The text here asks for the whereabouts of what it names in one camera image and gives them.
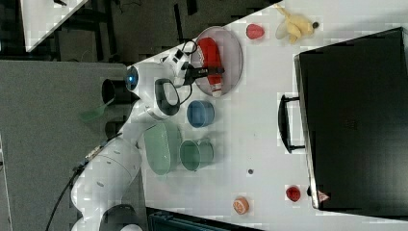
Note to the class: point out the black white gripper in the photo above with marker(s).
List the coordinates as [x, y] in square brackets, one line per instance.
[183, 73]

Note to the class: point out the red ketchup bottle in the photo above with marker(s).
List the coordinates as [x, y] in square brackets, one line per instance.
[209, 56]

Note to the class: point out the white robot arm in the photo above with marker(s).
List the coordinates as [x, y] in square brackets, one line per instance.
[111, 168]

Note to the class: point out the grey round plate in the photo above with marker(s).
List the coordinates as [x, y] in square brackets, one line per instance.
[230, 53]

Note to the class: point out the blue cup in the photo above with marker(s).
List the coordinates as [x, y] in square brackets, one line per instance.
[200, 113]

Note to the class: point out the toy strawberry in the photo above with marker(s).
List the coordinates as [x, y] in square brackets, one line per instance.
[254, 31]

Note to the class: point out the green mug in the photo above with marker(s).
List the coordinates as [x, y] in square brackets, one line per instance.
[196, 154]

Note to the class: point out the green perforated colander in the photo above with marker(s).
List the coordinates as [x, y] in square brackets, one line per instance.
[162, 143]

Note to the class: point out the toy peeled banana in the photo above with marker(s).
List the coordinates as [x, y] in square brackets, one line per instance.
[294, 26]

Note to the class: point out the black pot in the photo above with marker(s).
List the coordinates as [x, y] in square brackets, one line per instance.
[115, 92]

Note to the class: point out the green slotted spatula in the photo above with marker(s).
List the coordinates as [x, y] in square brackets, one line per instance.
[95, 113]

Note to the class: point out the toy orange half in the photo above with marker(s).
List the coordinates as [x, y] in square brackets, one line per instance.
[241, 205]

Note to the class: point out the silver toaster oven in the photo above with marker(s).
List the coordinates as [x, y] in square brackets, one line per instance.
[354, 110]

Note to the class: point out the small red toy tomato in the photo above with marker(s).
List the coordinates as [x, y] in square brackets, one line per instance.
[293, 193]

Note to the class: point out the white side table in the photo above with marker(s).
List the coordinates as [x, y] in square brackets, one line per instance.
[40, 18]

